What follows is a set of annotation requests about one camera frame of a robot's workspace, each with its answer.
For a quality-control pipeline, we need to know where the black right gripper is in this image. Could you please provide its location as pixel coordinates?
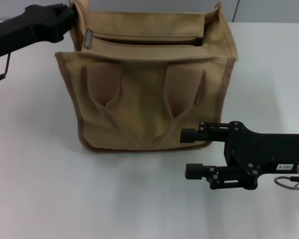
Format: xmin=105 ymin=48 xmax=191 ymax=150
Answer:
xmin=180 ymin=121 xmax=299 ymax=191

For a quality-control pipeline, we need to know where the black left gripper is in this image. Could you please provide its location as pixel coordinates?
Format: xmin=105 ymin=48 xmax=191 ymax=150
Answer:
xmin=0 ymin=2 xmax=80 ymax=59

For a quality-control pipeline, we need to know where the silver metal zipper pull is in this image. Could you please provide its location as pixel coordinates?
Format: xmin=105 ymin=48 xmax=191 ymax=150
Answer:
xmin=84 ymin=28 xmax=95 ymax=49

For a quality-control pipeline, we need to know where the khaki canvas food bag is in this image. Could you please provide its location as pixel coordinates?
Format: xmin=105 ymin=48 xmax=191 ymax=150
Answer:
xmin=54 ymin=0 xmax=240 ymax=153

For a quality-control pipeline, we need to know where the dark left gripper cable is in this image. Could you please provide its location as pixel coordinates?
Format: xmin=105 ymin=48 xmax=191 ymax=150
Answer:
xmin=0 ymin=53 xmax=12 ymax=87

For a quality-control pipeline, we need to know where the brown right gripper cable loop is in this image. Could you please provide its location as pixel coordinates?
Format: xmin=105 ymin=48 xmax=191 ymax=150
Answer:
xmin=275 ymin=175 xmax=299 ymax=192

